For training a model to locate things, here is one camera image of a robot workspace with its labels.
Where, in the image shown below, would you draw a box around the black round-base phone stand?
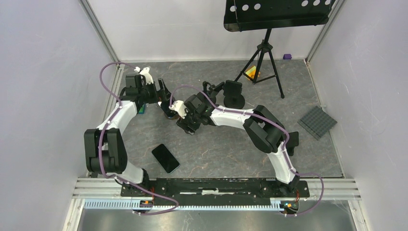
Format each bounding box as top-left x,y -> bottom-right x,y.
203,81 -> 225,103

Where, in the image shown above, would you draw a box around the black smartphone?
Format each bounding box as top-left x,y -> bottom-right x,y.
152,144 -> 180,174
223,80 -> 242,98

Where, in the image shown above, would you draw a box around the black square-base phone holder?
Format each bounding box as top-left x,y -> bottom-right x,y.
286,131 -> 299,156

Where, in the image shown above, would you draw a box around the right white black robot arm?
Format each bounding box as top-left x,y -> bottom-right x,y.
169,93 -> 300,196

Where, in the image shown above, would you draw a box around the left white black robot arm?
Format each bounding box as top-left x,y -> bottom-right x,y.
84,74 -> 176,196

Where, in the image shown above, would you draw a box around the black music stand tripod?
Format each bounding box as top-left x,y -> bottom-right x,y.
223,0 -> 334,99

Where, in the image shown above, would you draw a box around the green white blue blocks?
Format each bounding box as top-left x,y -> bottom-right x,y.
138,104 -> 146,115

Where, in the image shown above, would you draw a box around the orange yellow block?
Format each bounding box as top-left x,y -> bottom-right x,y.
243,65 -> 257,81

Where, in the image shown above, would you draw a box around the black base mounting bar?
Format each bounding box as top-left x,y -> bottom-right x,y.
120,177 -> 310,206

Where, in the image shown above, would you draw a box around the purple block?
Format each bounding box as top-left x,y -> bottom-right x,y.
283,53 -> 292,60

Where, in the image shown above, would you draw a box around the grey studded baseplate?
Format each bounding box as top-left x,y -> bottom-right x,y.
298,106 -> 337,140

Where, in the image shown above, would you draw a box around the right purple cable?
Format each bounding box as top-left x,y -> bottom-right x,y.
169,85 -> 325,218

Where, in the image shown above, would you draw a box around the purple cable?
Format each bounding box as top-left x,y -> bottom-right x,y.
169,85 -> 325,218
98,62 -> 180,216

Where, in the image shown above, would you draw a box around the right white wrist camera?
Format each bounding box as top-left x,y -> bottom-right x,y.
169,100 -> 187,119

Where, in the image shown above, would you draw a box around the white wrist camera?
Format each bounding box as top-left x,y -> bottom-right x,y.
134,66 -> 154,85
169,100 -> 187,119

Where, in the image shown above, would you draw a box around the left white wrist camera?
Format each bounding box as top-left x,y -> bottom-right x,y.
134,66 -> 154,85

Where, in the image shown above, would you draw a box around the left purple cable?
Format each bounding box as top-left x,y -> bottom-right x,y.
98,62 -> 180,216

